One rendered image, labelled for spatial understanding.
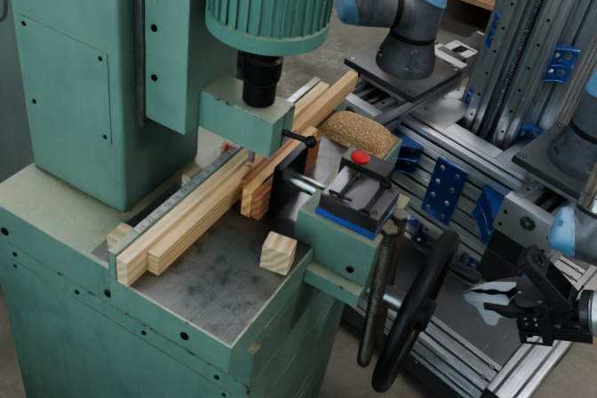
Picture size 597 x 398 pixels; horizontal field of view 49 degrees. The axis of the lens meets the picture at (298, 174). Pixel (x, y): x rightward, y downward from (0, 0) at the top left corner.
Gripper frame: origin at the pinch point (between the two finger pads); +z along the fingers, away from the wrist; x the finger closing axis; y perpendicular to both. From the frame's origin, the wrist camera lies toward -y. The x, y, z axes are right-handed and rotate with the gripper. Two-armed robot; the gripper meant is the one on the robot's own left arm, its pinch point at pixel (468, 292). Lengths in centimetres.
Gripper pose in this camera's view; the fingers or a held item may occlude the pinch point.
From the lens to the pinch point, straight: 121.8
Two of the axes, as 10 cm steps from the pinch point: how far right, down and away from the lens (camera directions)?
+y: 3.1, 8.7, 3.9
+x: 4.9, -5.0, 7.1
